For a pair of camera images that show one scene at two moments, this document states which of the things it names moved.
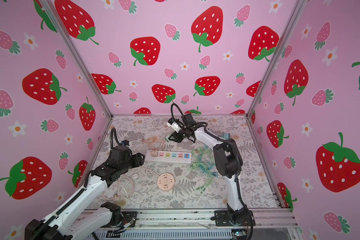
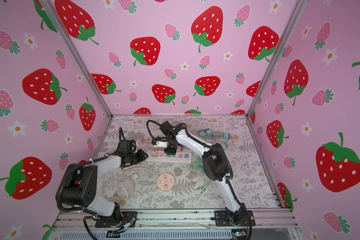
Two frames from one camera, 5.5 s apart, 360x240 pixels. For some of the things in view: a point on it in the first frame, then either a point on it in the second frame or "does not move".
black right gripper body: [182, 134] -> [171, 148]
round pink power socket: [165, 181] does not move
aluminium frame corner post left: [59, 27] does not move
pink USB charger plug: [154, 153] does not move
